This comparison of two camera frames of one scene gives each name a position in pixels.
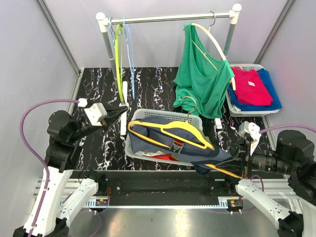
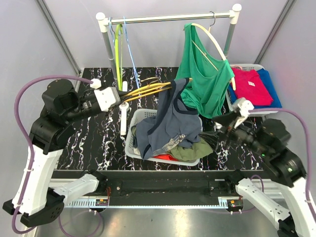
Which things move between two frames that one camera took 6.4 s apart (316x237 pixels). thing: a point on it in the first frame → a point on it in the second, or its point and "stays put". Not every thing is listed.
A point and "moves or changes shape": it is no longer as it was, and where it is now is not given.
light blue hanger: [128, 37] moves or changes shape
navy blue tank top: [181, 141] → [170, 126]
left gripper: [111, 110] → [122, 94]
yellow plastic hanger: [188, 132] → [152, 89]
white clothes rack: [104, 21] stays put
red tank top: [167, 157] stays put
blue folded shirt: [276, 103] stays put
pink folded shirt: [250, 89] stays put
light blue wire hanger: [113, 44] stays put
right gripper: [238, 164] → [212, 138]
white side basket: [234, 112] stays put
